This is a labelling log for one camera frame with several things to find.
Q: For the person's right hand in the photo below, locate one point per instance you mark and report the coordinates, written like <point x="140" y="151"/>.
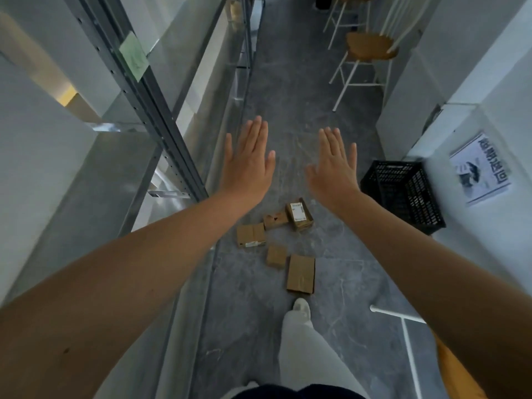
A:
<point x="334" y="178"/>

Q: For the person's left forearm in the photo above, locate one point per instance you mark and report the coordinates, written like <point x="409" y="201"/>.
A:
<point x="104" y="303"/>

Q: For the small red-printed parcel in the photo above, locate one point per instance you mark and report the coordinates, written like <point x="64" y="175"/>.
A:
<point x="275" y="221"/>

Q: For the person's left hand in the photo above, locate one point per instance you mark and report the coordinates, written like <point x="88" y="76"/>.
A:
<point x="247" y="174"/>

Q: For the person's right forearm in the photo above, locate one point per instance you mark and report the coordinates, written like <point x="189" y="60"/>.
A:
<point x="449" y="278"/>

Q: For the person's white trousers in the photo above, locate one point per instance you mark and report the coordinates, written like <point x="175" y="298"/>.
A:
<point x="311" y="357"/>

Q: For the cardboard parcel marked 9540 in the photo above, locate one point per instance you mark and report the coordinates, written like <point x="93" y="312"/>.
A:
<point x="276" y="256"/>

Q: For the pale green paper label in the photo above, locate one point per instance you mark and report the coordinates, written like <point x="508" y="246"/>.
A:
<point x="134" y="57"/>

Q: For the person's white right shoe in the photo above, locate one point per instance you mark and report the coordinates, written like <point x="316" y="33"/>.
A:
<point x="302" y="308"/>

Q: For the parcel with white label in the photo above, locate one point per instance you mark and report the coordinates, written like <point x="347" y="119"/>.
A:
<point x="305" y="222"/>

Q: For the grey metal shelf rack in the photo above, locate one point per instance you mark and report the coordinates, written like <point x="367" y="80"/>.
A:
<point x="166" y="132"/>

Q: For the tall narrow cardboard parcel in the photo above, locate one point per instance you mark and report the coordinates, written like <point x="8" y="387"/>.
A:
<point x="249" y="234"/>

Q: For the white paper poster blue print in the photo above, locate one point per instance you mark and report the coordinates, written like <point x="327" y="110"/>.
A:
<point x="478" y="170"/>

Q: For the wooden chair white metal frame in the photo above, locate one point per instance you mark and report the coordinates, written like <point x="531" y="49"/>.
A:
<point x="370" y="46"/>
<point x="345" y="4"/>
<point x="457" y="369"/>

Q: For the person's dark shirt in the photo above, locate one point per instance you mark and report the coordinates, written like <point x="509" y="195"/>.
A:
<point x="291" y="392"/>

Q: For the black plastic basket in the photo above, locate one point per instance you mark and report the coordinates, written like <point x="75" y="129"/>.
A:
<point x="399" y="203"/>

